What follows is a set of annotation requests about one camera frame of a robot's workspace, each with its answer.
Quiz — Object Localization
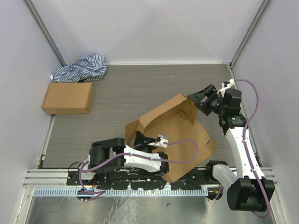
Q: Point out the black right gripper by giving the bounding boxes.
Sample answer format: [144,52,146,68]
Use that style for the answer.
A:
[187,84,227,116]

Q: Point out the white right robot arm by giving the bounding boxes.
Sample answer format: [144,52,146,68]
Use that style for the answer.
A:
[188,84,275,213]

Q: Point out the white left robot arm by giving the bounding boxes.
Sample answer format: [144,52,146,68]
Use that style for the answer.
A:
[77,131,169,185]

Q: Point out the closed brown cardboard box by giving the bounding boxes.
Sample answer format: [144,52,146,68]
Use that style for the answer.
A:
[42,83,94,114]

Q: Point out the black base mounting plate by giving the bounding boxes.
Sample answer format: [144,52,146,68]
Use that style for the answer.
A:
[66,167,234,190]

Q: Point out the blue striped cloth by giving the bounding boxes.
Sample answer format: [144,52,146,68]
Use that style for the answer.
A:
[50,54,108,83]

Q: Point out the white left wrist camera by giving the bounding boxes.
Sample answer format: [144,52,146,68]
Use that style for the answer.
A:
[148,135,168,148]

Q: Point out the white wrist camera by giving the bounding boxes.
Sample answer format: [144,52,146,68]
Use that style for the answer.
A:
[217,79,235,97]
[148,135,168,148]

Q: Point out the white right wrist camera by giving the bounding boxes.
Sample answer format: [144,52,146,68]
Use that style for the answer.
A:
[217,79,235,97]

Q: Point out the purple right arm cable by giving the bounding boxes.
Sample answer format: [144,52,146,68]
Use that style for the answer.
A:
[214,78,271,219]

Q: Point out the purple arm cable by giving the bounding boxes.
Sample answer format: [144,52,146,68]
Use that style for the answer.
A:
[78,139,199,203]
[214,78,271,219]

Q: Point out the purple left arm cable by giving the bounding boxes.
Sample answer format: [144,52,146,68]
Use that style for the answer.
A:
[78,139,199,203]

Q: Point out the white slotted cable duct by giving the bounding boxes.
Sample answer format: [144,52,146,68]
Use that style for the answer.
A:
[33,187,208,197]

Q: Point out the aluminium front rail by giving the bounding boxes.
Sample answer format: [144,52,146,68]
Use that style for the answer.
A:
[22,167,278,187]

